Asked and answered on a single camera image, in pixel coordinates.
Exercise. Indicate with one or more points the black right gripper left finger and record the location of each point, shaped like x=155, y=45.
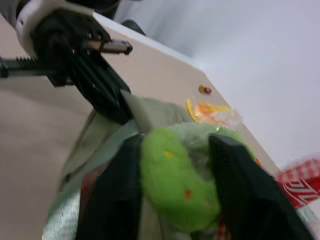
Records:
x=115, y=195

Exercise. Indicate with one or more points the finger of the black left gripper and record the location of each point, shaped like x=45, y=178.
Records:
x=105, y=75
x=97, y=100

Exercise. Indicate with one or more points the orange yellow candy wrapper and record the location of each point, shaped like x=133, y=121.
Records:
x=207, y=110

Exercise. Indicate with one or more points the green snack bag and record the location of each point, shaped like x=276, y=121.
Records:
x=172, y=175

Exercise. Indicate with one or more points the red white checked packet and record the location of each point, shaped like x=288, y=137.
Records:
x=297, y=182

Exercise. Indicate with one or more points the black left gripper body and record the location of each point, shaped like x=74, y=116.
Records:
x=57, y=37

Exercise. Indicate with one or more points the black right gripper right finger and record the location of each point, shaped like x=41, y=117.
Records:
x=245, y=195

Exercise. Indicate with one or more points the green mesh zip pouch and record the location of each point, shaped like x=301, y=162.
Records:
x=155, y=110

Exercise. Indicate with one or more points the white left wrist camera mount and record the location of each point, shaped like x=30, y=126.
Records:
x=27, y=20

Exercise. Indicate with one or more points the dark rounded object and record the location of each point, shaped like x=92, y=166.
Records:
x=133, y=26

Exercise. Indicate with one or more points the red round candy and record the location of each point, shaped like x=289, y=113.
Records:
x=207, y=90

